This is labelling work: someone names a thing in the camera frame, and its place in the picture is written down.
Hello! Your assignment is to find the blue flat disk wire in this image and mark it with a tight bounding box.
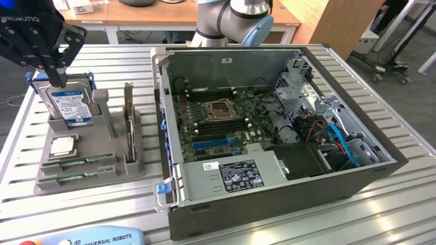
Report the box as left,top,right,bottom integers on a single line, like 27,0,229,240
325,123,357,167

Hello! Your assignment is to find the black RAM slot bank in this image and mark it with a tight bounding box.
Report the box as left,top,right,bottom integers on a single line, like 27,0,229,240
194,118,250,135
187,87,235,103

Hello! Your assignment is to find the wooden desk with white frame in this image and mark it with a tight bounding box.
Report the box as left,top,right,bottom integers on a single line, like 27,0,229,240
53,0,302,45

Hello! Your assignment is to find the blue case latch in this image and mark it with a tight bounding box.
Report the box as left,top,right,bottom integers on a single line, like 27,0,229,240
154,182,170,202

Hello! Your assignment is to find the green motherboard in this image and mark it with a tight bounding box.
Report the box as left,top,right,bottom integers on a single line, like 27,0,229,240
171,88,277,163

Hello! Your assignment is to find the metal CPU socket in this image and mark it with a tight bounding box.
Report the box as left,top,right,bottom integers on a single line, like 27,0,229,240
201,97,239,121

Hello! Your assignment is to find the grey power supply unit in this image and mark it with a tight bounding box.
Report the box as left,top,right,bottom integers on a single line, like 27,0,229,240
181,150,290,201

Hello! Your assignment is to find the white metal frame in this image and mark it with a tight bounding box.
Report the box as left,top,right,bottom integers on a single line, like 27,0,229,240
371,0,436,75

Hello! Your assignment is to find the silver metal disk bay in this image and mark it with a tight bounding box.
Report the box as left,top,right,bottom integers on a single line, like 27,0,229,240
273,58,325,121

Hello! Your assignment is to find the light blue teach pendant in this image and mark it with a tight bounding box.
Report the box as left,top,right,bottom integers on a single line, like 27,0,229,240
0,225,143,245

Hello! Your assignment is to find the blue expansion slot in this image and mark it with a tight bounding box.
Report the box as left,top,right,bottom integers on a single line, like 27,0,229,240
193,139,229,150

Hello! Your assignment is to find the wooden cabinet panel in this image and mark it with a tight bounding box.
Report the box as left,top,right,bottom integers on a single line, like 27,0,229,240
291,0,386,61

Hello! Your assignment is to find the green RAM stick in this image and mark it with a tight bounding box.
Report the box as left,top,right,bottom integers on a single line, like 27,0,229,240
54,169,114,181
58,156,114,167

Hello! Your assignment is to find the silver CPU chip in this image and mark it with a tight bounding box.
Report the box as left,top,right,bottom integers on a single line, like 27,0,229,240
47,136,78,157

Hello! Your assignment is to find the hard disk with blue carrier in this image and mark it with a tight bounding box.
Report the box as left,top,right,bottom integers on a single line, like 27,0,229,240
25,71,99,127

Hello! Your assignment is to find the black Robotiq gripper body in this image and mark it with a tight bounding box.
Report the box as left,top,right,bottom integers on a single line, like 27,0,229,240
0,0,66,29

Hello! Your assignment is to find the coloured power wire bundle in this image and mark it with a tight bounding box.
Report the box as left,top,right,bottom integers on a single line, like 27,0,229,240
303,119,342,149

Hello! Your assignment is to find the black fan shroud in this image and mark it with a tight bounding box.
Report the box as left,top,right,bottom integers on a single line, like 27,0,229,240
273,142,331,181

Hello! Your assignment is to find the thin white cable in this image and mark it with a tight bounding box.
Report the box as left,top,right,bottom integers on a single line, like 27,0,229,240
5,93,25,106

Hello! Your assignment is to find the wheeled equipment base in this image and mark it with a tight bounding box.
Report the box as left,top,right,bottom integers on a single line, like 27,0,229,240
369,60,413,84

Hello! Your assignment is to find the white cardboard box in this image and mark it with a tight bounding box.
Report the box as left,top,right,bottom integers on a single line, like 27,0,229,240
65,0,93,15

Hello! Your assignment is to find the graphics card with metal bracket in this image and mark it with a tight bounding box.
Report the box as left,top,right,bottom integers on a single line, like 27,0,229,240
122,81,138,164

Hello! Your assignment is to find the grey plastic parts rack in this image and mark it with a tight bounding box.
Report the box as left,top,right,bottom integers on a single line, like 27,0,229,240
33,88,147,196

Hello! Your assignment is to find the open black PC case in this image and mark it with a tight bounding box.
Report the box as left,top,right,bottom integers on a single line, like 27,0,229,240
150,44,409,242

